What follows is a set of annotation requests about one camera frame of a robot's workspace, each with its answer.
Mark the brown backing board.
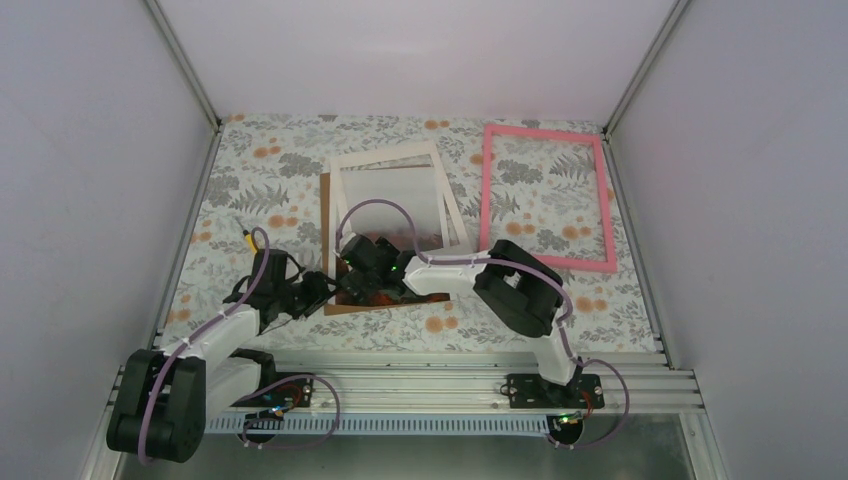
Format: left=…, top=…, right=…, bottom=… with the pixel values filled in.
left=320, top=166, right=447, bottom=278

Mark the yellow screwdriver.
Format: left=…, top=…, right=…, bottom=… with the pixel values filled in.
left=236, top=219, right=259, bottom=254

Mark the pink picture frame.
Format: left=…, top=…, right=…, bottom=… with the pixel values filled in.
left=479, top=124, right=618, bottom=273

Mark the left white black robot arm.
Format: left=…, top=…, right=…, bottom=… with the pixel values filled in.
left=105, top=249, right=339, bottom=463

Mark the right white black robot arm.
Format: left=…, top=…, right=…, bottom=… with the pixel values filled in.
left=337, top=234, right=582, bottom=407

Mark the floral patterned table mat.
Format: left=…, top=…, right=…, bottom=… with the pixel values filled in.
left=150, top=113, right=657, bottom=354

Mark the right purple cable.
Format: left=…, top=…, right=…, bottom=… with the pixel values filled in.
left=335, top=198, right=631, bottom=452

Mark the purple cable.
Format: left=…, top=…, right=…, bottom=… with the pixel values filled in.
left=335, top=198, right=631, bottom=452
left=136, top=226, right=272, bottom=465

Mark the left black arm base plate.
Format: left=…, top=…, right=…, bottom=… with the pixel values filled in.
left=236, top=373, right=315, bottom=410

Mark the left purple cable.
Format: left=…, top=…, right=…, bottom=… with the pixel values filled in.
left=136, top=226, right=272, bottom=465

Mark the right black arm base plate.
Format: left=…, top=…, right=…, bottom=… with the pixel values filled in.
left=499, top=367, right=605, bottom=409

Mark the left aluminium corner post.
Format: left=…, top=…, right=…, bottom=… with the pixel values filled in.
left=142, top=0, right=222, bottom=132

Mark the aluminium corner post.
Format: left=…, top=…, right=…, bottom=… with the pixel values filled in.
left=603, top=0, right=693, bottom=138
left=142, top=0, right=222, bottom=132

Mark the aluminium rail base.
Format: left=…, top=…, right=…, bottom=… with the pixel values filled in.
left=83, top=352, right=727, bottom=479

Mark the right aluminium corner post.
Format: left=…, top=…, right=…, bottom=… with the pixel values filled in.
left=603, top=0, right=693, bottom=138

